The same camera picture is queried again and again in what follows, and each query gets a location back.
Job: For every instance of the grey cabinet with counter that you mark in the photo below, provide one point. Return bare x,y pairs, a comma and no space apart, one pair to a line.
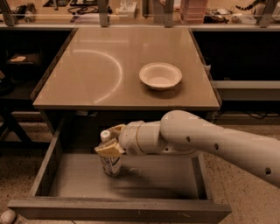
100,66

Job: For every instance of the white round object on floor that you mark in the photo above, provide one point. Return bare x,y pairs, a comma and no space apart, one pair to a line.
8,217

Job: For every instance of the pink stacked plastic trays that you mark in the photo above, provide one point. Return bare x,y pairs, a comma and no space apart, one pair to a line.
192,12

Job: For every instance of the black side table frame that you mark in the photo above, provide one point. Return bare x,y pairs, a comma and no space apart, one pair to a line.
20,74

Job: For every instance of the white paper bowl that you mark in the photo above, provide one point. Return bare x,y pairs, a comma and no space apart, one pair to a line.
160,76

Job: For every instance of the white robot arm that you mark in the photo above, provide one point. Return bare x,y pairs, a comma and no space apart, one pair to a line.
182,133

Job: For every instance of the clear plastic water bottle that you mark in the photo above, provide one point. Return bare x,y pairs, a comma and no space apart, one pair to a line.
110,165

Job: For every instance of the grey open top drawer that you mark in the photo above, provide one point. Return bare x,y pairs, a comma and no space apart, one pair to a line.
71,184

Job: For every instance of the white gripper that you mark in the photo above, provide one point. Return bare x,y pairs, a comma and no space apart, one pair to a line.
129,139

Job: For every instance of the clear plastic container on bench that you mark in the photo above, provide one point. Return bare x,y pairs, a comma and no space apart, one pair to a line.
243,19

